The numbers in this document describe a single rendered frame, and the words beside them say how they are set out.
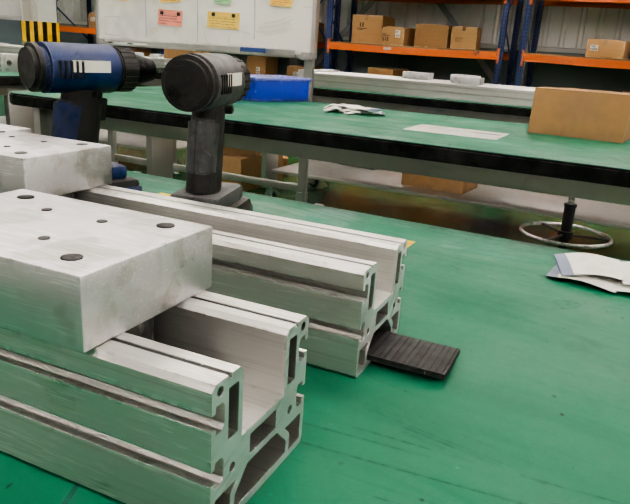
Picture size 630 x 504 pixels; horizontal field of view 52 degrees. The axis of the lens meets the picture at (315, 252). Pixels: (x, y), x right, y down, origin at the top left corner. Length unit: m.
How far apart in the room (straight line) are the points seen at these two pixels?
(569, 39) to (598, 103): 8.53
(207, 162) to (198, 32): 3.17
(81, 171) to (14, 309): 0.33
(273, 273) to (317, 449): 0.15
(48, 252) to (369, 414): 0.23
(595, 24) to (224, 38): 7.76
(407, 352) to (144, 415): 0.25
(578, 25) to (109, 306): 10.59
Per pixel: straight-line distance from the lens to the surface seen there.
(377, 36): 10.66
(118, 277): 0.34
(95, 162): 0.68
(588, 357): 0.59
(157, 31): 4.06
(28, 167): 0.63
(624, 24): 10.78
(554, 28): 10.87
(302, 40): 3.52
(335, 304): 0.47
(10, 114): 3.83
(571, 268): 0.78
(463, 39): 10.16
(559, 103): 2.34
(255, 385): 0.38
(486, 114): 3.76
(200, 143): 0.72
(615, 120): 2.31
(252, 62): 11.83
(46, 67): 0.85
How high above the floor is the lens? 1.01
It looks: 18 degrees down
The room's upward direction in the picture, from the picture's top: 4 degrees clockwise
